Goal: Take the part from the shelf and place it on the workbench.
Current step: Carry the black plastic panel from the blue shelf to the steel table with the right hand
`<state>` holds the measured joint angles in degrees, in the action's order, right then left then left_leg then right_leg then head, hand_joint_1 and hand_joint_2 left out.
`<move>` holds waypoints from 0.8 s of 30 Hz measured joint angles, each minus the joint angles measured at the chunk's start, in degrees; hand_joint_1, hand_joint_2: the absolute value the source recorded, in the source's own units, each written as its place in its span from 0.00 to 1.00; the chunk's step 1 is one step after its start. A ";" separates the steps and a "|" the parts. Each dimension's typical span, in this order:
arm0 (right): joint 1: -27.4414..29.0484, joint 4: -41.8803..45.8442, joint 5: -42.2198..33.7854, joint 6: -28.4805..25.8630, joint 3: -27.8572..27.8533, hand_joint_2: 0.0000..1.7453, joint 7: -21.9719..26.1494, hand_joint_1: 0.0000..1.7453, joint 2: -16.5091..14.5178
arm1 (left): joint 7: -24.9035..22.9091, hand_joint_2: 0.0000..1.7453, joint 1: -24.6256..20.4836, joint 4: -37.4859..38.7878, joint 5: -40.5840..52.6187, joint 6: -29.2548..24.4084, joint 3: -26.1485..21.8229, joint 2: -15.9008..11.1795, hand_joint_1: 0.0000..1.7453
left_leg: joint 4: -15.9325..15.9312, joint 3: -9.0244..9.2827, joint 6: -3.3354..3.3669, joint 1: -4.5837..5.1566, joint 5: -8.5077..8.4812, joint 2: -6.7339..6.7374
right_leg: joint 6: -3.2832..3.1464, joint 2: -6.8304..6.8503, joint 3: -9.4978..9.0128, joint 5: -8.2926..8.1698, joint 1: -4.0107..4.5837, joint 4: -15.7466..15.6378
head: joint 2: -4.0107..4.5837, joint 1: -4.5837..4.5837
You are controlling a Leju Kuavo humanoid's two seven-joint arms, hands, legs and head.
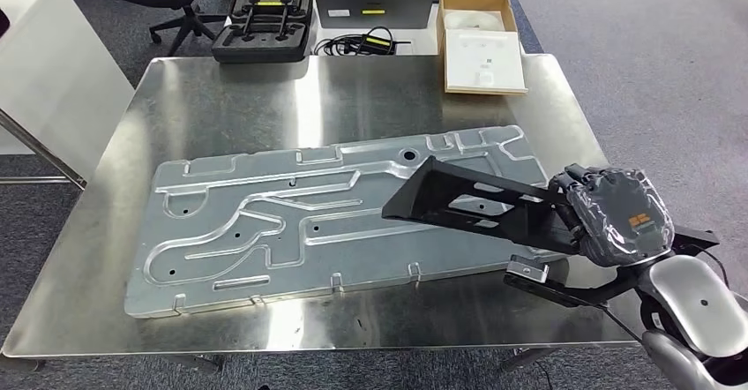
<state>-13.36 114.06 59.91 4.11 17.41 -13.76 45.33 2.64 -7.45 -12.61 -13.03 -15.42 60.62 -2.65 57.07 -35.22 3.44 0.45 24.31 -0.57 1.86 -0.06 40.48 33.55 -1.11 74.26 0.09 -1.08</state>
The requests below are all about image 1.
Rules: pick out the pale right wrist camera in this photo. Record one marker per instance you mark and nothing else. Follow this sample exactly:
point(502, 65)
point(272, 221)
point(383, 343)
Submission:
point(526, 269)

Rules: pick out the white round item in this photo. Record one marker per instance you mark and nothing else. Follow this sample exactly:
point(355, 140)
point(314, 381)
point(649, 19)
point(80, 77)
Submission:
point(473, 21)

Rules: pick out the steel side table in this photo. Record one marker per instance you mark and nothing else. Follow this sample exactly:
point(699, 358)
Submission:
point(41, 150)

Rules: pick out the steel workbench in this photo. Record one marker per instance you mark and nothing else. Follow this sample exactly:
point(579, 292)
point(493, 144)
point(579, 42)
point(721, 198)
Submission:
point(234, 95)

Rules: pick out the grey stamped metal plate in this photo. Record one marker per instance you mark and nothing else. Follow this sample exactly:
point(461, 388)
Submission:
point(292, 247)

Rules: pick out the white desk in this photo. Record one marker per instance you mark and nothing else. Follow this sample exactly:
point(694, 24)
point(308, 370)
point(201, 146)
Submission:
point(415, 42)

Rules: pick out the black plastic frame part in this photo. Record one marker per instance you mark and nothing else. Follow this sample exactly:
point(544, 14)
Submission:
point(432, 200)

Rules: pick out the white flat carton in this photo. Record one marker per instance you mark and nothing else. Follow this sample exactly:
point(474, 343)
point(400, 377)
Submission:
point(485, 60)

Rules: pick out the black foam equipment case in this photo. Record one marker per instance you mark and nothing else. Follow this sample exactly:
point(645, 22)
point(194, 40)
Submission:
point(257, 51)

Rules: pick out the white cabinet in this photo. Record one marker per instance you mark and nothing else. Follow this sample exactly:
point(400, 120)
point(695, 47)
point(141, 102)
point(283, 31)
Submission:
point(52, 71)

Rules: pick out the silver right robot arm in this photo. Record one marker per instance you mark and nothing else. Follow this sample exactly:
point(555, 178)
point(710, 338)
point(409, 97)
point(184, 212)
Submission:
point(695, 300)

